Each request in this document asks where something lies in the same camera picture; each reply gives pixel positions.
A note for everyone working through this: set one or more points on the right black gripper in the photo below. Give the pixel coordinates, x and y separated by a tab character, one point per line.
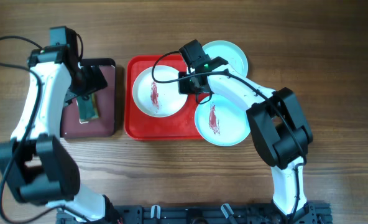
186	89

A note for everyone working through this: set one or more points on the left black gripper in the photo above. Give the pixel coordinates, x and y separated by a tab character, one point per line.
98	83

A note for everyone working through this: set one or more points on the green yellow sponge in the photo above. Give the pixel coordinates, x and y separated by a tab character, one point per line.
87	108

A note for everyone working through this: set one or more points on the light blue plate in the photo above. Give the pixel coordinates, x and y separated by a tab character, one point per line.
221	122
230	52

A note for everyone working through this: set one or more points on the white plate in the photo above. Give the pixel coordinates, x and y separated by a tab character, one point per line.
157	100

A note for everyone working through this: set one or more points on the light blue back plate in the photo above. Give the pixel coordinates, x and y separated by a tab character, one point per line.
230	52

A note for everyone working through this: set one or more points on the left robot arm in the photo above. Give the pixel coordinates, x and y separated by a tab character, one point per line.
33	163

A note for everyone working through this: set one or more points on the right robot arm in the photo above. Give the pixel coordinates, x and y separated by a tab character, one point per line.
279	129

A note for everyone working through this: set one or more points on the dark maroon tray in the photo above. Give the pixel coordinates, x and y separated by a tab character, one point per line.
103	126

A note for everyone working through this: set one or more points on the red plastic tray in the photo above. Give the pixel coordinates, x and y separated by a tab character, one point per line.
140	126

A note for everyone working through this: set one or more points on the black mounting base rail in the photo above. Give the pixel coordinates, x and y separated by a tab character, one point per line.
252	213

